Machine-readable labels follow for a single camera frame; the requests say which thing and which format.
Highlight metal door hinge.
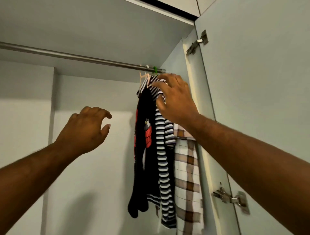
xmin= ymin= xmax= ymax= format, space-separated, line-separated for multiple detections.
xmin=211 ymin=186 xmax=252 ymax=216
xmin=185 ymin=29 xmax=209 ymax=56

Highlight white wooden wardrobe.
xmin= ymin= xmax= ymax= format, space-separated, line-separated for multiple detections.
xmin=0 ymin=0 xmax=310 ymax=235

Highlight peach plastic hanger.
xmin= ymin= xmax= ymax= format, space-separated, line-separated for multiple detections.
xmin=136 ymin=71 xmax=148 ymax=96

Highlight person's right forearm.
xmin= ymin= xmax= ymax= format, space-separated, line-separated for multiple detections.
xmin=184 ymin=114 xmax=310 ymax=235

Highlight black white striped garment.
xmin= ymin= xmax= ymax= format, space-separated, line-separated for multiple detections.
xmin=144 ymin=75 xmax=178 ymax=230

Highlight white plastic hanger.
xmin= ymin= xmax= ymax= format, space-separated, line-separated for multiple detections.
xmin=144 ymin=74 xmax=158 ymax=94

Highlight person's left hand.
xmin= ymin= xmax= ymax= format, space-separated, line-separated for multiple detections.
xmin=54 ymin=106 xmax=113 ymax=157

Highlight metal wardrobe hanging rail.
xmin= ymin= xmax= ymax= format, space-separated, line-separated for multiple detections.
xmin=0 ymin=41 xmax=167 ymax=74

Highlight person's left forearm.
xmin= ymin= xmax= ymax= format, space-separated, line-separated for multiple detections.
xmin=0 ymin=140 xmax=80 ymax=235

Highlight brown white plaid shirt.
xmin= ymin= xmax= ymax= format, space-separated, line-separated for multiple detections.
xmin=173 ymin=123 xmax=204 ymax=235

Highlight person's right hand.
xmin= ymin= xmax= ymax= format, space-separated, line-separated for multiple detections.
xmin=150 ymin=74 xmax=201 ymax=128

